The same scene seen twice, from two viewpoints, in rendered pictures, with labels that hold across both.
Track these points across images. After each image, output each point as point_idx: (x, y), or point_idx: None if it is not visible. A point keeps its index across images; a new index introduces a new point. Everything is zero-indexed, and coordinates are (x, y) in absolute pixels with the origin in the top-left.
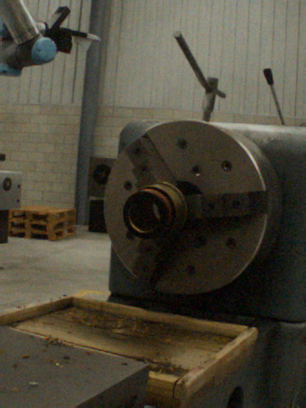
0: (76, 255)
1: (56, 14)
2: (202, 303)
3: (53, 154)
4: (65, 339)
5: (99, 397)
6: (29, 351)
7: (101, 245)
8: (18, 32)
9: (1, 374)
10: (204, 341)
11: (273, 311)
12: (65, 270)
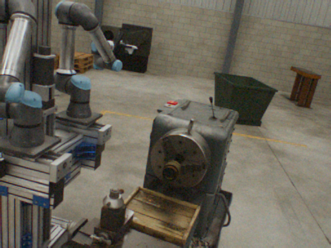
0: (96, 84)
1: (117, 35)
2: None
3: None
4: (144, 213)
5: None
6: (154, 245)
7: (108, 77)
8: (106, 59)
9: None
10: (184, 210)
11: (203, 189)
12: (92, 95)
